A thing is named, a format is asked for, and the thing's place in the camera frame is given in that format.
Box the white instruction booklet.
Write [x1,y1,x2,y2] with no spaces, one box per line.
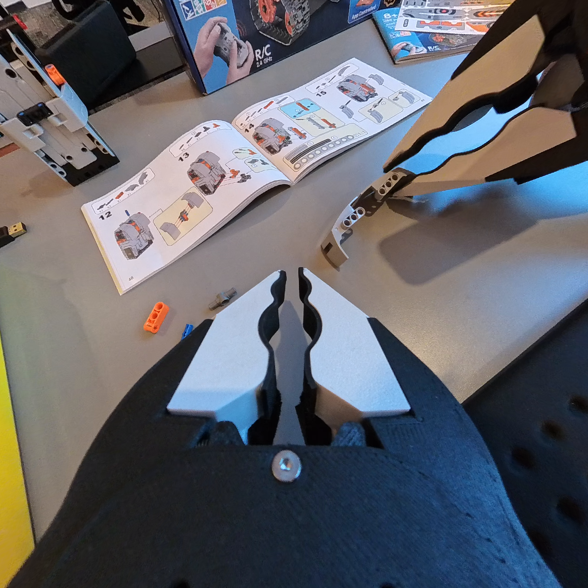
[81,57,433,296]

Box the black dimpled pad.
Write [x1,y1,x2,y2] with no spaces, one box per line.
[462,301,588,588]

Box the grey curved panel brick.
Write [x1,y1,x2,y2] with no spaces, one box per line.
[320,168,414,268]

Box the grey desk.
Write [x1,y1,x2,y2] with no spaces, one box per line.
[0,18,588,543]

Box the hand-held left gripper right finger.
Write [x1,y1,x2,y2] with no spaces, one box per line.
[298,267,412,446]

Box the small grey axle pin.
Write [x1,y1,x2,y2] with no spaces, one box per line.
[209,287,238,311]

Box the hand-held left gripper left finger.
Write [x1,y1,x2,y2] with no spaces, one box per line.
[166,270,287,446]

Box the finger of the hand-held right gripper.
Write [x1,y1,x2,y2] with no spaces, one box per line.
[394,108,578,201]
[382,14,559,174]

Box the orange connector brick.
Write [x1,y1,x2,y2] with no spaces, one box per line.
[143,302,170,332]

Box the white sticker sheet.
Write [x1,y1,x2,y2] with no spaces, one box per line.
[395,0,515,35]

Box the blue instruction leaflet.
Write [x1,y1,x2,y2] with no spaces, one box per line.
[372,7,483,64]

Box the yellow plastic bin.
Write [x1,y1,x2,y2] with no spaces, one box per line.
[0,340,35,566]

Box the blue toy robot box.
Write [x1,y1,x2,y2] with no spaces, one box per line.
[163,0,400,96]

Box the black usb dongle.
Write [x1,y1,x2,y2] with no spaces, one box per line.
[0,222,27,249]

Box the partly built toy robot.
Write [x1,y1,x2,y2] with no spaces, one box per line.
[0,28,120,187]

